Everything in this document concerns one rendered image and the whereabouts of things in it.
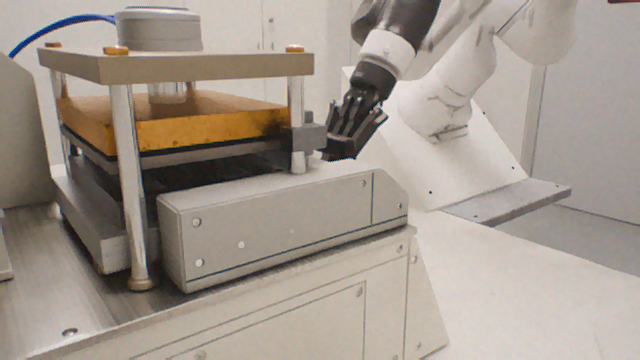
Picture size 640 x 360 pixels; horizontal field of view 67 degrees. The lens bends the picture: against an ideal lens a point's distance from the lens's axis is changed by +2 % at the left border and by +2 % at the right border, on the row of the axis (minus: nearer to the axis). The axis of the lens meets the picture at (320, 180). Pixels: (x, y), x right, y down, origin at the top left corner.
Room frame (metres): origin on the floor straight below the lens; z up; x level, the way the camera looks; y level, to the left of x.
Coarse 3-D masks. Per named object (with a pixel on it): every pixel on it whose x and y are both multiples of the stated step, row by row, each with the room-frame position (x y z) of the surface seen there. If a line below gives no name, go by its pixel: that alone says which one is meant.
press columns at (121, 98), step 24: (120, 96) 0.34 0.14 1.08; (288, 96) 0.43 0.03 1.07; (120, 120) 0.34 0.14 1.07; (288, 120) 0.43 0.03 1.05; (72, 144) 0.54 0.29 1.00; (120, 144) 0.34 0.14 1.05; (120, 168) 0.34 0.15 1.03; (288, 168) 0.43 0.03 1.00; (144, 216) 0.34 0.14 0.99; (144, 240) 0.34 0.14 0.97; (144, 264) 0.34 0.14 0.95; (144, 288) 0.34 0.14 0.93
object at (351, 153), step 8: (328, 136) 0.56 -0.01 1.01; (336, 136) 0.56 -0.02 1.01; (328, 144) 0.56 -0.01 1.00; (336, 144) 0.55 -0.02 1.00; (344, 144) 0.54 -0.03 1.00; (352, 144) 0.54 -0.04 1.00; (320, 152) 0.58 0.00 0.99; (328, 152) 0.56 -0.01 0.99; (336, 152) 0.55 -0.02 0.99; (344, 152) 0.54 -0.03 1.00; (352, 152) 0.54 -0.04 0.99
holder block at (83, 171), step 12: (72, 156) 0.52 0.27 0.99; (72, 168) 0.51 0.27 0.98; (84, 168) 0.47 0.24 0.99; (96, 168) 0.47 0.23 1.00; (192, 168) 0.47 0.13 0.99; (276, 168) 0.47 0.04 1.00; (84, 180) 0.46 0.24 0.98; (96, 180) 0.42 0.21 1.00; (108, 180) 0.42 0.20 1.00; (192, 180) 0.42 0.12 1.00; (204, 180) 0.42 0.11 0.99; (216, 180) 0.42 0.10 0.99; (228, 180) 0.42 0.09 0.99; (96, 192) 0.42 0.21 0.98; (108, 192) 0.39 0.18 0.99; (120, 192) 0.39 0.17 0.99; (156, 192) 0.39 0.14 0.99; (168, 192) 0.39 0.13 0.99; (96, 204) 0.42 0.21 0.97; (108, 204) 0.39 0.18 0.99; (120, 204) 0.36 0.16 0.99; (108, 216) 0.39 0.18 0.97; (120, 216) 0.36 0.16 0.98; (156, 216) 0.38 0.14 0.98; (120, 228) 0.36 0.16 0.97
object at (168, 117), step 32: (96, 96) 0.54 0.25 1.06; (160, 96) 0.47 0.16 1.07; (192, 96) 0.54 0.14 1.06; (224, 96) 0.54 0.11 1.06; (64, 128) 0.50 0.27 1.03; (96, 128) 0.38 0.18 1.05; (160, 128) 0.38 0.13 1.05; (192, 128) 0.40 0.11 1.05; (224, 128) 0.42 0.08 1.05; (256, 128) 0.44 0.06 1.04; (96, 160) 0.39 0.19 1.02; (160, 160) 0.38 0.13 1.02; (192, 160) 0.40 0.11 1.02
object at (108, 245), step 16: (272, 160) 0.55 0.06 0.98; (320, 160) 0.60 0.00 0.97; (64, 176) 0.52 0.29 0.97; (64, 192) 0.47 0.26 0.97; (80, 192) 0.47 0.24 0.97; (64, 208) 0.47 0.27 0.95; (80, 208) 0.42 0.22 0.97; (96, 208) 0.42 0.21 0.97; (80, 224) 0.41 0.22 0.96; (96, 224) 0.38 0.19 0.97; (112, 224) 0.38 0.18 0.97; (96, 240) 0.35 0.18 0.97; (112, 240) 0.35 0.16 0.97; (96, 256) 0.36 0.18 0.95; (112, 256) 0.35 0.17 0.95; (128, 256) 0.36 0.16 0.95; (160, 256) 0.37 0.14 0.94
